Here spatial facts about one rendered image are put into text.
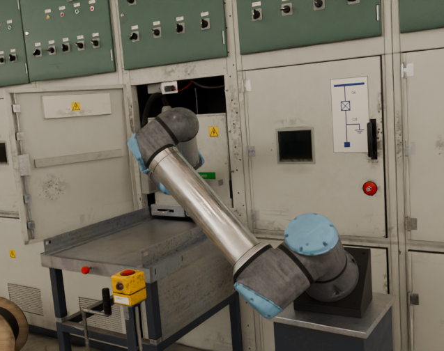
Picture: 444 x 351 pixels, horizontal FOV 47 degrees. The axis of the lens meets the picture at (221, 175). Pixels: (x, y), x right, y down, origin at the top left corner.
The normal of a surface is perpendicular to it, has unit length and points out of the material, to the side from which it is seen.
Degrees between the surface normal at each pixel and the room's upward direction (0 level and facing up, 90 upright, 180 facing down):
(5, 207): 90
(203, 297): 90
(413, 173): 90
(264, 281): 60
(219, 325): 90
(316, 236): 39
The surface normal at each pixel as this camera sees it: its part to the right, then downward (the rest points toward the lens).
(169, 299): 0.85, 0.01
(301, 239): -0.30, -0.68
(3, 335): -0.05, 0.14
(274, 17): -0.53, 0.15
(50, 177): 0.61, 0.06
